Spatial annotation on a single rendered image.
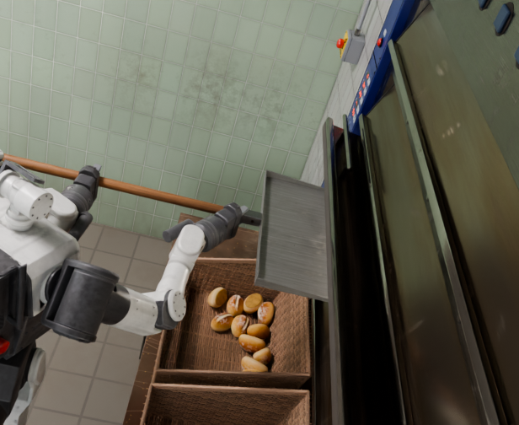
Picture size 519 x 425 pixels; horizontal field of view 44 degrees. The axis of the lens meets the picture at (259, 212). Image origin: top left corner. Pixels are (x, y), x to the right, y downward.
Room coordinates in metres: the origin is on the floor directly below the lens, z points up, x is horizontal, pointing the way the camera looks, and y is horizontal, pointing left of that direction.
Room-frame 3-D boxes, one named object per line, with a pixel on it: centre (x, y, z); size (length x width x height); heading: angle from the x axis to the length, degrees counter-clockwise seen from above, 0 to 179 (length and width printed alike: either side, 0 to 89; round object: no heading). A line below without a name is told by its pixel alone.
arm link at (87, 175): (1.44, 0.50, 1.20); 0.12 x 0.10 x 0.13; 0
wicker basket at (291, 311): (1.61, -0.04, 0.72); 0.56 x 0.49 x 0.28; 8
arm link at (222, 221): (1.49, 0.10, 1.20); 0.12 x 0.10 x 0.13; 153
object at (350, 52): (2.55, -0.15, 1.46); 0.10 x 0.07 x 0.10; 7
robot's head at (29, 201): (1.02, 0.48, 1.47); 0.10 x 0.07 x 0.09; 69
